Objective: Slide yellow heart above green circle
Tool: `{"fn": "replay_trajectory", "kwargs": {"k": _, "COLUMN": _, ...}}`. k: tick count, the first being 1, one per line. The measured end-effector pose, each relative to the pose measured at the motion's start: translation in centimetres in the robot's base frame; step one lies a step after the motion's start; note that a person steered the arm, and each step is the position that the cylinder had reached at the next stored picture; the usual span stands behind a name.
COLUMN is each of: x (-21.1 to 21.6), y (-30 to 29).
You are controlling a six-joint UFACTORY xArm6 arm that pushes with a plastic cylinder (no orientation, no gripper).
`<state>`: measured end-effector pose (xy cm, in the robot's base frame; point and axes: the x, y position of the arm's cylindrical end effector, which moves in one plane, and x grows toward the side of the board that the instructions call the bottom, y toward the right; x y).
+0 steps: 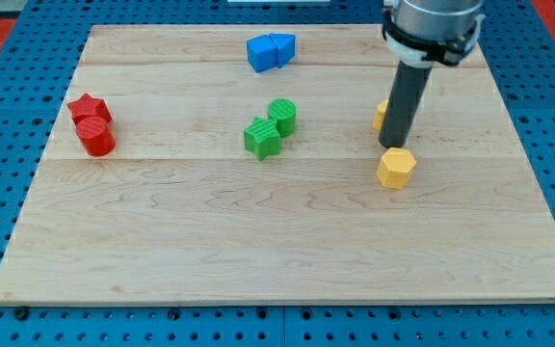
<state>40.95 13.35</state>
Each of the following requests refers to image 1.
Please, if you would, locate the blue cube block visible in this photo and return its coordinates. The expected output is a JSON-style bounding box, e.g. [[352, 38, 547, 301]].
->
[[247, 35, 278, 72]]

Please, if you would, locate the red cylinder block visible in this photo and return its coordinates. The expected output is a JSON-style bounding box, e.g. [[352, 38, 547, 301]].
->
[[75, 117, 116, 157]]

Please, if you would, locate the green star block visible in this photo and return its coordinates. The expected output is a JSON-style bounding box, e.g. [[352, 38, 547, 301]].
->
[[244, 117, 281, 161]]

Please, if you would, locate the wooden board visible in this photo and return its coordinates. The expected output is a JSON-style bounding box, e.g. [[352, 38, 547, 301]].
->
[[0, 25, 555, 307]]

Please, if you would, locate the blue triangle block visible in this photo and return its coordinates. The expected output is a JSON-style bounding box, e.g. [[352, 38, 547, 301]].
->
[[269, 33, 296, 68]]

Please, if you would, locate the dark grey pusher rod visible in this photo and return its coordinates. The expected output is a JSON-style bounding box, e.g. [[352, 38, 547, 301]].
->
[[378, 62, 432, 148]]

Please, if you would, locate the yellow heart block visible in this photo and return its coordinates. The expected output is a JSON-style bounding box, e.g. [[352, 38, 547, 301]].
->
[[372, 100, 388, 131]]

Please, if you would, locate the green cylinder block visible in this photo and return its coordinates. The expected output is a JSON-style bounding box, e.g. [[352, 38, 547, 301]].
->
[[267, 98, 297, 138]]

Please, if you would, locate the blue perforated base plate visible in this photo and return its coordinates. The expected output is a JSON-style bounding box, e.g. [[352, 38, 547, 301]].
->
[[0, 1, 555, 346]]

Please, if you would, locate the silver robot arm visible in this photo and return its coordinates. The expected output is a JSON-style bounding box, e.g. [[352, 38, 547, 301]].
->
[[383, 0, 485, 68]]

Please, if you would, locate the red star block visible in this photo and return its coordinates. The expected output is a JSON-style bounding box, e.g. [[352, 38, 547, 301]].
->
[[66, 93, 112, 125]]

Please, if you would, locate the yellow hexagon block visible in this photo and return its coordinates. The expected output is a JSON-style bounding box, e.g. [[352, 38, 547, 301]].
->
[[377, 147, 416, 189]]

